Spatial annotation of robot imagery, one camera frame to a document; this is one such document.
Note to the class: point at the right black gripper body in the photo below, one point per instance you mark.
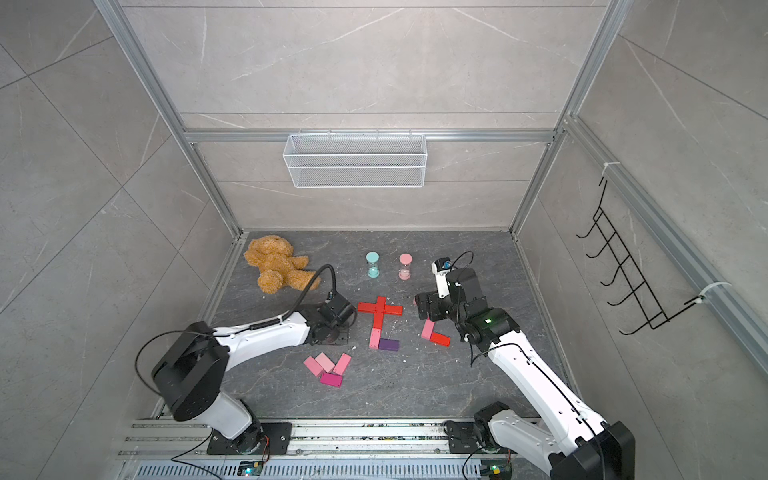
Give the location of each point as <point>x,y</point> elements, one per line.
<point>442,307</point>

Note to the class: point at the brown teddy bear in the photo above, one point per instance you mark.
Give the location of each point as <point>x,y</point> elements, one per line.
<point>278,267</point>

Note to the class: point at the black wire hook rack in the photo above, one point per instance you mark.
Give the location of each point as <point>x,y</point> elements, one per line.
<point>627,269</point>

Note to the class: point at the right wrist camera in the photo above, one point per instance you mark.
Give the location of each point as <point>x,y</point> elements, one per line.
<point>440,268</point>

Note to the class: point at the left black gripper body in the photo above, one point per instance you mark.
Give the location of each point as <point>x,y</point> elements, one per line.
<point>341,335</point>

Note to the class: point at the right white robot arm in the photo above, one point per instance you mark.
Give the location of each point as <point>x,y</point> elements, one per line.
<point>574,441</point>

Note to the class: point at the white wire mesh basket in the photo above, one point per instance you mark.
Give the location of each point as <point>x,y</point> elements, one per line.
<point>360,160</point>

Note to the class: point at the red block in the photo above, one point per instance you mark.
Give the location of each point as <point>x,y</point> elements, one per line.
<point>364,307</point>
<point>440,339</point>
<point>378,321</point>
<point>393,310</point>

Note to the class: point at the magenta block lower left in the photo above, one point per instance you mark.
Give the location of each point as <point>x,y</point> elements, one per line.
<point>331,379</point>

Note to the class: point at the light pink block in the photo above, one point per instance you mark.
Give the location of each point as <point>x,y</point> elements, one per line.
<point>325,362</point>
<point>427,329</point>

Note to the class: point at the pink sand timer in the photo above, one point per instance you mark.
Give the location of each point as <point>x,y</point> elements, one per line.
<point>404,272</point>

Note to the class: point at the teal sand timer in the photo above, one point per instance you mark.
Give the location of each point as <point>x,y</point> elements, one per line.
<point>372,258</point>

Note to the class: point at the purple block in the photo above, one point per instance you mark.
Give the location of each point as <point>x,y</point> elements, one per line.
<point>389,345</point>

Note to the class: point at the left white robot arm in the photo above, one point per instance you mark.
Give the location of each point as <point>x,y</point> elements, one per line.
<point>190,374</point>

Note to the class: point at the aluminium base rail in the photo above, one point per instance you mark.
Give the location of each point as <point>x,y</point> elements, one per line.
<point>352,448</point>

